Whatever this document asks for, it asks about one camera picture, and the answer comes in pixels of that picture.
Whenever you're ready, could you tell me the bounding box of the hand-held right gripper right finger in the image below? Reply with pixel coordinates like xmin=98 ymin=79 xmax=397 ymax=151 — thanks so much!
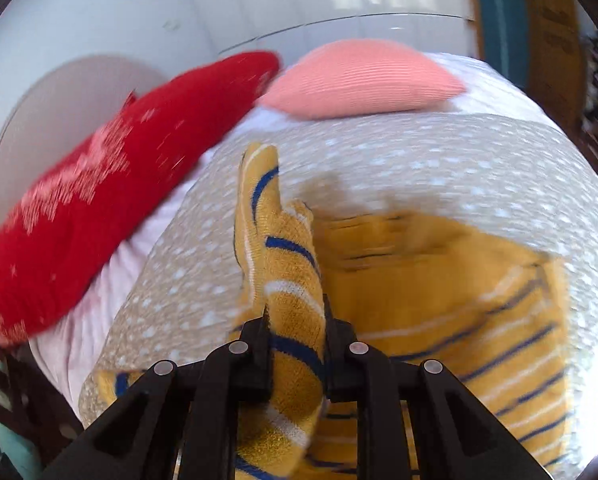
xmin=323 ymin=294 xmax=554 ymax=480

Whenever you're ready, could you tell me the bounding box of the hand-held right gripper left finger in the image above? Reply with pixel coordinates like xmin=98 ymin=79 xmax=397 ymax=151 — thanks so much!
xmin=42 ymin=304 xmax=273 ymax=480

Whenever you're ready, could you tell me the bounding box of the white bed sheet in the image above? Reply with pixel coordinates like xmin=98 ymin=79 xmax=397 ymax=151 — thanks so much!
xmin=28 ymin=52 xmax=550 ymax=413

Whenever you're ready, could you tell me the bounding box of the beige white-dotted blanket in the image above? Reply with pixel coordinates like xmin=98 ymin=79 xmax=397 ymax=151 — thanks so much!
xmin=78 ymin=113 xmax=598 ymax=480

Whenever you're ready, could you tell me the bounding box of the red patterned pillow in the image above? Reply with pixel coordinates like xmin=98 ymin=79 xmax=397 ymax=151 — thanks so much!
xmin=0 ymin=51 xmax=283 ymax=348

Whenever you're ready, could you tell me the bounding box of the dark wooden chair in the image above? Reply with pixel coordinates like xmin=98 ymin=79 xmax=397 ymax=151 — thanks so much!
xmin=0 ymin=342 xmax=85 ymax=456

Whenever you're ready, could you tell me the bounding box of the pink ribbed pillow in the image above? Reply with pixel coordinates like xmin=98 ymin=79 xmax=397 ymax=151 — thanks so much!
xmin=255 ymin=40 xmax=467 ymax=121

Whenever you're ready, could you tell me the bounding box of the brown wooden door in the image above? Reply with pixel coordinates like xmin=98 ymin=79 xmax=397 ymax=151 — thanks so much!
xmin=466 ymin=0 xmax=587 ymax=136

